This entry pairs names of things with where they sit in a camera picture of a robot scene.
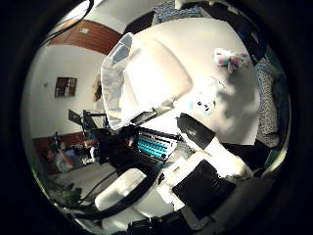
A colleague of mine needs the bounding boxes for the thin black cable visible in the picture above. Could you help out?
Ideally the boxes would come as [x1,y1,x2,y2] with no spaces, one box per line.
[42,0,96,45]

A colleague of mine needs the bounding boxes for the black flat board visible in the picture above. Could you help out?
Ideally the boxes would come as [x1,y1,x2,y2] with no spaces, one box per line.
[123,11,157,35]

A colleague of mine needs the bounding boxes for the black flat panel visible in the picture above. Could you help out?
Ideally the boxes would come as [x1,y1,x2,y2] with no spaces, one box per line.
[67,109,83,126]

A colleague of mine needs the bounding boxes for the black metal stand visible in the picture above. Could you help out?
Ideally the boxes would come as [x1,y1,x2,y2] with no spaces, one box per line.
[81,110,110,132]

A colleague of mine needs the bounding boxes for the seated person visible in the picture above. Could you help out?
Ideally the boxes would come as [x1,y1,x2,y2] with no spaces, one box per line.
[45,143,77,174]

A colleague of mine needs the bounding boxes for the dark framed wall picture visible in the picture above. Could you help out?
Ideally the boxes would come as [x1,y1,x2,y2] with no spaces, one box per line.
[54,76,78,98]

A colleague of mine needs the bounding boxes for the grey speckled rug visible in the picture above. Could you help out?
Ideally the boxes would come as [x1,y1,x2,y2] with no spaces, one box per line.
[255,60,283,148]

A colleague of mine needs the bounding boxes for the white plush toy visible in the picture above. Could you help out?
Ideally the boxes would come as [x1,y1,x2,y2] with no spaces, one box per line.
[188,93,219,116]

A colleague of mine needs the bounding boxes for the clear plastic container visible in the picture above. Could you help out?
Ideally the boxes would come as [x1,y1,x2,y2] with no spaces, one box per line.
[100,31,194,131]

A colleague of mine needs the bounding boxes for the thick black hose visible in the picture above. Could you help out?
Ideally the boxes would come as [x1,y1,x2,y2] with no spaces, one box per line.
[65,169,160,221]

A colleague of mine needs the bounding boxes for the pink and blue plush toy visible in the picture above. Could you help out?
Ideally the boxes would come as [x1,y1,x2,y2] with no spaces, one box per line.
[213,47,252,74]

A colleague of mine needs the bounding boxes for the blue patterned fabric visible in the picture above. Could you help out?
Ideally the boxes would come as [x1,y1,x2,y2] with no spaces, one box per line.
[153,1,203,24]

